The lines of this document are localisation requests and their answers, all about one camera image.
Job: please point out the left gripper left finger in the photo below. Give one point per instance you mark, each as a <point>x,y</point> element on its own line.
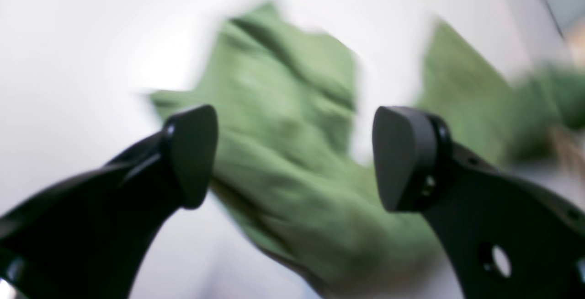
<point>86,237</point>

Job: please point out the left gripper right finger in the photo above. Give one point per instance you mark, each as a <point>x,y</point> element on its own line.
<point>506,238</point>

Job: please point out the green t-shirt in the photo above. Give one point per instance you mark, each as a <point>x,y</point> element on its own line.
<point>285,101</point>

